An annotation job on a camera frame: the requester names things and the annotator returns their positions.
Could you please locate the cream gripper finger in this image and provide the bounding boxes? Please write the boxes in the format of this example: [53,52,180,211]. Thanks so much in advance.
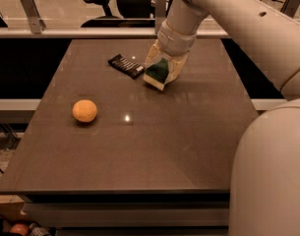
[145,40,161,69]
[163,53,188,85]

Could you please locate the green and yellow sponge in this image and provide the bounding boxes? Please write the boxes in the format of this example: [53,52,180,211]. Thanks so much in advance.
[144,58,169,90]

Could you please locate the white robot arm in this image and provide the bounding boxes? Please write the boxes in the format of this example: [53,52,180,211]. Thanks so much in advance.
[144,0,300,236]

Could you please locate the black office chair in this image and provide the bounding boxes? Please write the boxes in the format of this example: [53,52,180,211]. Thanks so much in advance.
[80,0,177,29]

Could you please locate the orange fruit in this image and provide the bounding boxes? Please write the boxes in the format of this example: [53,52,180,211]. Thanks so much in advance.
[72,99,97,123]

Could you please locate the red object under table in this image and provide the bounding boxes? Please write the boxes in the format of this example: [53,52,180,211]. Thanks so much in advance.
[10,223,30,236]

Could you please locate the middle metal railing bracket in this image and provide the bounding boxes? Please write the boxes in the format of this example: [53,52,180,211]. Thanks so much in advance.
[155,0,166,32]

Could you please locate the metal railing bracket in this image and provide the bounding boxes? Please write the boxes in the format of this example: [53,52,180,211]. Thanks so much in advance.
[155,0,166,32]
[20,0,46,34]
[280,0,300,18]

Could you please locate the left metal railing bracket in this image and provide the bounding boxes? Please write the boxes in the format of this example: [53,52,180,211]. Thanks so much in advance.
[20,0,46,34]

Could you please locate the right metal railing bracket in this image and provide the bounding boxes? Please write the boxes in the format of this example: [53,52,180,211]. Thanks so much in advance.
[280,0,300,18]

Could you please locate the horizontal metal rail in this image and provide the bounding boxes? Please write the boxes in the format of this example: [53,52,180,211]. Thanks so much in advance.
[0,28,229,39]

